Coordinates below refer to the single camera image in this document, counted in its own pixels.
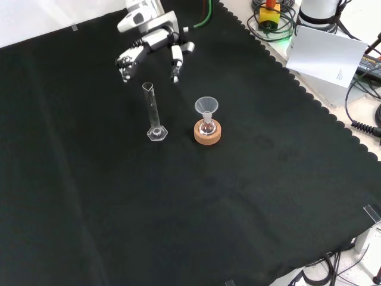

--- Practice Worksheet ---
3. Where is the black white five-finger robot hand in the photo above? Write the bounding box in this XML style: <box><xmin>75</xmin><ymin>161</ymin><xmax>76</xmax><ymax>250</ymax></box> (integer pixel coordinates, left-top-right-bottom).
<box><xmin>114</xmin><ymin>10</ymin><xmax>196</xmax><ymax>85</ymax></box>

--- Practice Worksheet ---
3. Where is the clear glass graduated cylinder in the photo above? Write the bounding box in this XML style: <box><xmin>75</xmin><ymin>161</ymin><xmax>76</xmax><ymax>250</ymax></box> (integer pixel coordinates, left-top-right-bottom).
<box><xmin>142</xmin><ymin>82</ymin><xmax>169</xmax><ymax>142</ymax></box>

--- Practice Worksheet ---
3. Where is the clear plastic funnel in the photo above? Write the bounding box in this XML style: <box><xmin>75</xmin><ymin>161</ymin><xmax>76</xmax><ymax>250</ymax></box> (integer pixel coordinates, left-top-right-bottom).
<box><xmin>194</xmin><ymin>95</ymin><xmax>220</xmax><ymax>120</ymax></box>

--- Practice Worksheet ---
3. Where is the small round-bottom glass flask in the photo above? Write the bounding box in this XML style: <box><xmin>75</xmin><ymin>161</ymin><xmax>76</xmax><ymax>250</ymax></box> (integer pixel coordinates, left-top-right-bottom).
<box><xmin>199</xmin><ymin>114</ymin><xmax>217</xmax><ymax>136</ymax></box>

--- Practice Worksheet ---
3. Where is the yellow stop button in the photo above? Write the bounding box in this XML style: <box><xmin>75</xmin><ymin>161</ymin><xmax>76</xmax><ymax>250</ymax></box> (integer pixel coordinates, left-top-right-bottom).
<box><xmin>257</xmin><ymin>0</ymin><xmax>282</xmax><ymax>31</ymax></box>

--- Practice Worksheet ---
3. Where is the pale board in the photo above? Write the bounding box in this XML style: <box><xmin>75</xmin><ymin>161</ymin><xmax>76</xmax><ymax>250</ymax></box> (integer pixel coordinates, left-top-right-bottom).
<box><xmin>285</xmin><ymin>24</ymin><xmax>369</xmax><ymax>89</ymax></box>

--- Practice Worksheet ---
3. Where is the black bench cloth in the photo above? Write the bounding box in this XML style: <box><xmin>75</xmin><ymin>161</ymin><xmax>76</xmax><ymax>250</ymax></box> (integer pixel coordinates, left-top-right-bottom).
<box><xmin>0</xmin><ymin>0</ymin><xmax>381</xmax><ymax>286</ymax></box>

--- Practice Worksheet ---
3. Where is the black power adapter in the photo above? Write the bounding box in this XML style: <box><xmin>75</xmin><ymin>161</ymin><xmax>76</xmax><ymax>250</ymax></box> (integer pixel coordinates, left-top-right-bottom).
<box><xmin>358</xmin><ymin>54</ymin><xmax>381</xmax><ymax>76</ymax></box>

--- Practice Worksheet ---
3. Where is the green cable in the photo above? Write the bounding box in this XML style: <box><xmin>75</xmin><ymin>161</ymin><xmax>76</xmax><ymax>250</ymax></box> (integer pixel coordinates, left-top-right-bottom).
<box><xmin>192</xmin><ymin>0</ymin><xmax>214</xmax><ymax>30</ymax></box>

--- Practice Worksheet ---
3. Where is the cork ring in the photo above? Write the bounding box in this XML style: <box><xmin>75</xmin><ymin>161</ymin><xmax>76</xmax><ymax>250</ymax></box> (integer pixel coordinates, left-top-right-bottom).
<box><xmin>193</xmin><ymin>119</ymin><xmax>223</xmax><ymax>147</ymax></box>

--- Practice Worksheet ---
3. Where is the black cable bundle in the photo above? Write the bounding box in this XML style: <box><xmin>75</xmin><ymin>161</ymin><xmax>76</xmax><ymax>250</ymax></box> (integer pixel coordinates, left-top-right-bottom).
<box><xmin>285</xmin><ymin>249</ymin><xmax>381</xmax><ymax>286</ymax></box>

